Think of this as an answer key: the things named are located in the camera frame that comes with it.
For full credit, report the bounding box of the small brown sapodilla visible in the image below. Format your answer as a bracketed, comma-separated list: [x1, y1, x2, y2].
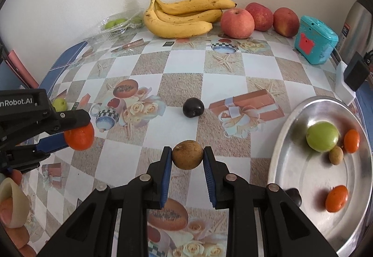
[329, 145, 344, 165]

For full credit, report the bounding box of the black charger block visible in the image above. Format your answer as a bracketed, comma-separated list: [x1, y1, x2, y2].
[343, 51, 372, 91]

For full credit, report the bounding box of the dark red apple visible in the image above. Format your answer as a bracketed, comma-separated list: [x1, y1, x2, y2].
[245, 2, 274, 32]

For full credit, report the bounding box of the orange persimmon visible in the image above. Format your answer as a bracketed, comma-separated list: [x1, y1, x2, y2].
[6, 225, 30, 249]

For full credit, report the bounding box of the yellow banana bunch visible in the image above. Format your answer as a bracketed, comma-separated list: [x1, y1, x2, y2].
[143, 0, 237, 39]

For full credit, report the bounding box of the pink board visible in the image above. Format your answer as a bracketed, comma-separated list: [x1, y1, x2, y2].
[4, 50, 40, 89]

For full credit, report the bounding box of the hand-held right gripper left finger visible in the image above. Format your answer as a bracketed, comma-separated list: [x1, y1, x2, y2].
[36, 146, 172, 257]

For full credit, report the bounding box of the large pale red apple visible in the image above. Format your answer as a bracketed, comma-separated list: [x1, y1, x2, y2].
[220, 8, 255, 39]

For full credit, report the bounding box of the silver oval metal tray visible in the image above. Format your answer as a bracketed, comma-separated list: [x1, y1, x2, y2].
[266, 96, 373, 257]

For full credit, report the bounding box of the large brown sapodilla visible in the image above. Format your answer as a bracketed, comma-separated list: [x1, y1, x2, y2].
[172, 140, 204, 170]

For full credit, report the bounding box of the large orange mandarin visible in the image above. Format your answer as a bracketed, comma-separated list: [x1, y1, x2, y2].
[63, 122, 95, 151]

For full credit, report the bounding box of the small orange mandarin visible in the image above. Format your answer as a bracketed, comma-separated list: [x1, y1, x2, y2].
[325, 185, 349, 213]

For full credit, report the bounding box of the orange mandarin with stem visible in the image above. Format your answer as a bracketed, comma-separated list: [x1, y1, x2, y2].
[344, 129, 361, 154]

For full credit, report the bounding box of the silver thermos flask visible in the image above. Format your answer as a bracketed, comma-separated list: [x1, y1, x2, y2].
[335, 2, 373, 55]

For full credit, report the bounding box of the teal plastic box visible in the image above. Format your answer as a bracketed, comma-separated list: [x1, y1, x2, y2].
[294, 15, 339, 65]

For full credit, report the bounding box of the dark purple plum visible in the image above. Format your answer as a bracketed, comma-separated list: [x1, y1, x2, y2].
[182, 97, 205, 119]
[286, 188, 302, 207]

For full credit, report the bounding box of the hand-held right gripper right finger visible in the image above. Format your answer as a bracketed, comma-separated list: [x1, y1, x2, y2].
[203, 146, 338, 257]

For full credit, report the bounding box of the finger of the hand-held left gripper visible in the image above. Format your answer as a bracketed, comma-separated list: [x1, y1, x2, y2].
[0, 109, 91, 147]
[0, 133, 70, 173]

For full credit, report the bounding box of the clear bag of green jujubes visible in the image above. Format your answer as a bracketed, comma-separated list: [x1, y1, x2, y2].
[99, 9, 145, 34]

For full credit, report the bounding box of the large green jujube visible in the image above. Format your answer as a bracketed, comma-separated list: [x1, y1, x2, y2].
[306, 122, 340, 153]

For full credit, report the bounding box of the beige foam fruit net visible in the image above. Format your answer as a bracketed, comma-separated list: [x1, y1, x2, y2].
[0, 178, 31, 228]

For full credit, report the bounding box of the white plastic stand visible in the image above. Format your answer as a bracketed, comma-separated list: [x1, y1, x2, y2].
[334, 61, 356, 104]

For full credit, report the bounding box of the small green jujube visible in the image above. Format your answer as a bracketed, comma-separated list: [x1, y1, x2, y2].
[52, 98, 68, 112]

